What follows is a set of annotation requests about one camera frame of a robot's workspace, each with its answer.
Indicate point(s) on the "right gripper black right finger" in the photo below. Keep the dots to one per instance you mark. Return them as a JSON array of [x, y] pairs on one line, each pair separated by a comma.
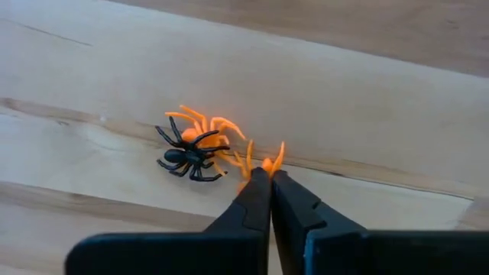
[[344, 252]]

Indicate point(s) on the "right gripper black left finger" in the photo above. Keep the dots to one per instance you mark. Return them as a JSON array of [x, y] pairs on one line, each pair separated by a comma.
[[229, 252]]

